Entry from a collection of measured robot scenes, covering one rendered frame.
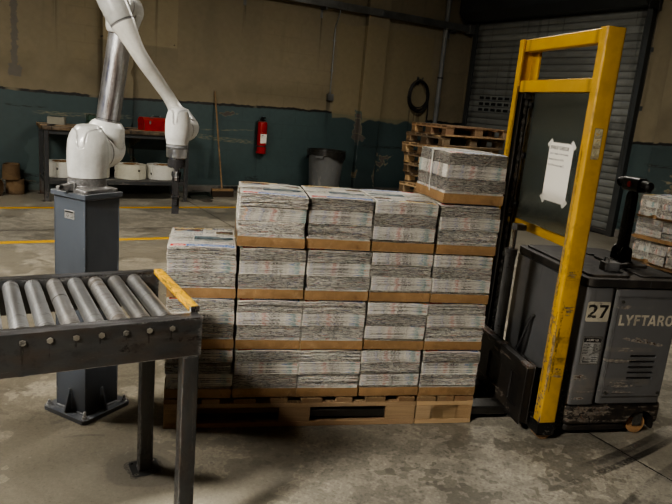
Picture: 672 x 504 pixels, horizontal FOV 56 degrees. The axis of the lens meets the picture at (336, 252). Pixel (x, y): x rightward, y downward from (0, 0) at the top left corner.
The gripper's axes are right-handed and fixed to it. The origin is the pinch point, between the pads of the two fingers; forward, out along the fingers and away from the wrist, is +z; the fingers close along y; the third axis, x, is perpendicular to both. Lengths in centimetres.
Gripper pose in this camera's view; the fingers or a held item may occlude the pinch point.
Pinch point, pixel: (175, 205)
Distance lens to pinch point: 283.3
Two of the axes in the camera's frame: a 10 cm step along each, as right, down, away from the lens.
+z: -0.9, 9.7, 2.3
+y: -2.0, -2.4, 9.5
